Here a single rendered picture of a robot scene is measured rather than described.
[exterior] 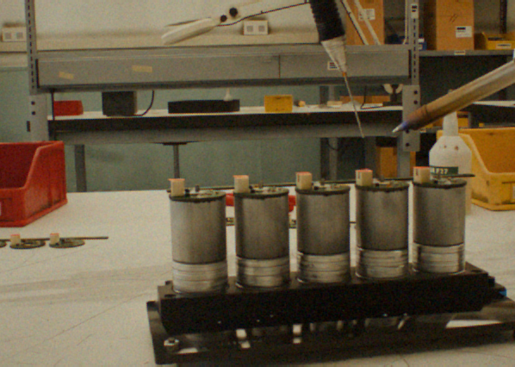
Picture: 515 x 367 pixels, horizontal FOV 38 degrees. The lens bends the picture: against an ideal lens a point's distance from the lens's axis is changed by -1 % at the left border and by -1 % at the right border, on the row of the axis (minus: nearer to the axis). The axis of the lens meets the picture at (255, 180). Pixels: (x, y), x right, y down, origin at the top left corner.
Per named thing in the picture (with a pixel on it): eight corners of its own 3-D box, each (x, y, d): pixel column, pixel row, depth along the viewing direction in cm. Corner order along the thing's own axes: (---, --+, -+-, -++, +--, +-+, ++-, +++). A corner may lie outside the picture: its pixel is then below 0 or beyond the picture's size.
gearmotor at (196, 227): (233, 312, 32) (229, 194, 31) (176, 316, 32) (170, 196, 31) (225, 296, 34) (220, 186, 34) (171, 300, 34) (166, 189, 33)
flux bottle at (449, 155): (425, 209, 62) (425, 90, 61) (465, 208, 62) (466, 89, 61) (433, 216, 59) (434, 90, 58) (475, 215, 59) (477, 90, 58)
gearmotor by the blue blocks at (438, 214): (474, 290, 34) (475, 180, 33) (424, 295, 34) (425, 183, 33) (450, 277, 37) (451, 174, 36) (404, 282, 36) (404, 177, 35)
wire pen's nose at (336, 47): (326, 76, 32) (315, 42, 31) (347, 67, 32) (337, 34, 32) (339, 75, 31) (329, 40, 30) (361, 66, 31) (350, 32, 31)
